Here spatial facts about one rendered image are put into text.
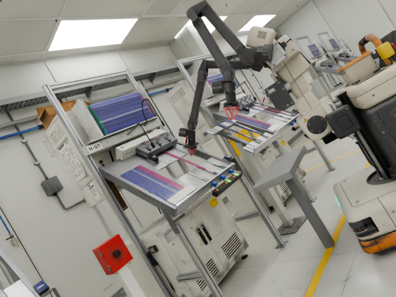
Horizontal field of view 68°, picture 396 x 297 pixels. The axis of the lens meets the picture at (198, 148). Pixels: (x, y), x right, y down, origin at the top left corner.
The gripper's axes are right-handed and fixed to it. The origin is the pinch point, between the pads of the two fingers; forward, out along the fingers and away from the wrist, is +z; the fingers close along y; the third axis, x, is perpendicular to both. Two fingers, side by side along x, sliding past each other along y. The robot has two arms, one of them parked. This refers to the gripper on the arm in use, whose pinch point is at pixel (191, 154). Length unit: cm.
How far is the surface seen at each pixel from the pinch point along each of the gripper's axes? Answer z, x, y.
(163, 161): 0.1, -10.3, 21.6
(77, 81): -53, -81, 38
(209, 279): 36, 61, 63
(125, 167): -1, -24, 46
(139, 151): -4.9, -28.5, 27.9
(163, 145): -6.1, -19.7, 11.0
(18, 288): 0, 17, 139
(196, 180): 1.8, 24.0, 25.8
